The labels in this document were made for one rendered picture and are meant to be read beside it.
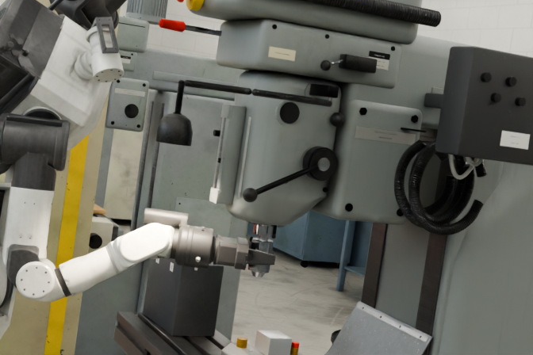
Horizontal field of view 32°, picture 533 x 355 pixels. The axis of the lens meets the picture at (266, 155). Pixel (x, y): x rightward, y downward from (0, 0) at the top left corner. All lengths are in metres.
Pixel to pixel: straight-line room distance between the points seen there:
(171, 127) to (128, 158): 8.56
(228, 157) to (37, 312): 1.91
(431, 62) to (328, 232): 7.42
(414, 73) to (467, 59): 0.25
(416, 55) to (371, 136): 0.21
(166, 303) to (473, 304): 0.80
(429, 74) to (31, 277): 0.94
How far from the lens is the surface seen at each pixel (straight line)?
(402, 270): 2.21
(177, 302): 2.38
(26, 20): 2.11
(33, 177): 1.97
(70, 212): 3.66
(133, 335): 2.44
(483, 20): 8.45
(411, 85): 2.03
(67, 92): 2.07
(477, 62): 1.80
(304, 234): 9.31
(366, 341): 2.26
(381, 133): 1.98
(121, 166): 10.39
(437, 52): 2.06
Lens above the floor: 1.56
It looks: 3 degrees down
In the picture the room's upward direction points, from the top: 8 degrees clockwise
